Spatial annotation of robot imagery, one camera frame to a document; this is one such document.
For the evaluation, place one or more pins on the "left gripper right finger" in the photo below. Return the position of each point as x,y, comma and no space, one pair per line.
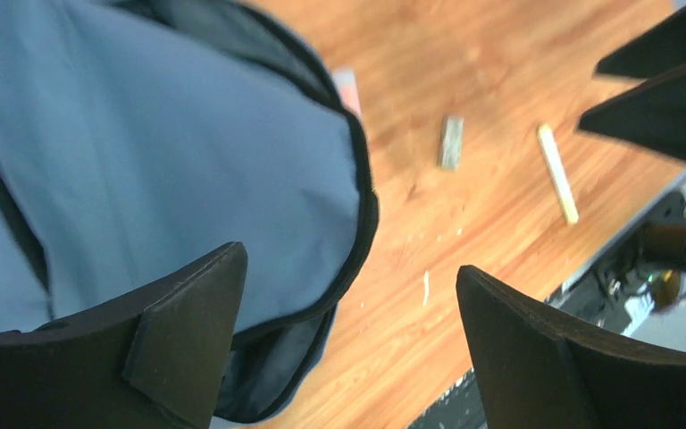
538,367

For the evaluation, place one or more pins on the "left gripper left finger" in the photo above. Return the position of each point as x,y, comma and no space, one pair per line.
151,358

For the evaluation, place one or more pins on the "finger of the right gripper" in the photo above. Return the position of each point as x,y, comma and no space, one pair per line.
651,115
657,50

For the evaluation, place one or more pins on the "white yellow highlighter pen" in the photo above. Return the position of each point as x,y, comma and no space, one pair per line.
549,148

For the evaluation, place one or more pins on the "blue grey backpack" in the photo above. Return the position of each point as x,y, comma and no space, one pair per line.
139,136

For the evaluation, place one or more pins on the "speckled grey eraser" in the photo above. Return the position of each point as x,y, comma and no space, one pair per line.
451,142

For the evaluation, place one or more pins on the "pink yellow highlighter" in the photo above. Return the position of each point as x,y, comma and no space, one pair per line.
345,82

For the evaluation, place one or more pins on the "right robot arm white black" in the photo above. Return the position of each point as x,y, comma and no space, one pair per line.
660,246

